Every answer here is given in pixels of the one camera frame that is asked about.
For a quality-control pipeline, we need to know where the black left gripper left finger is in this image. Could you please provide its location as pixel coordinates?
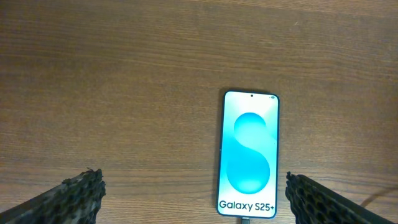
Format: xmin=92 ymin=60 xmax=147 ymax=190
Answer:
xmin=1 ymin=169 xmax=106 ymax=224

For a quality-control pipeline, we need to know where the black USB charger cable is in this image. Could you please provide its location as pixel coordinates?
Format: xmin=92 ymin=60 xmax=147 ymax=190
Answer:
xmin=239 ymin=183 xmax=398 ymax=224

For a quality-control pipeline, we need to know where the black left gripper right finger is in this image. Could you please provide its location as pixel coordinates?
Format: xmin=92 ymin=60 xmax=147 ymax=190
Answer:
xmin=285 ymin=172 xmax=393 ymax=224

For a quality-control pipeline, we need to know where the blue Galaxy smartphone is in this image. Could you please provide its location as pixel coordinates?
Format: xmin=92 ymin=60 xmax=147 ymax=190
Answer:
xmin=216 ymin=90 xmax=280 ymax=219

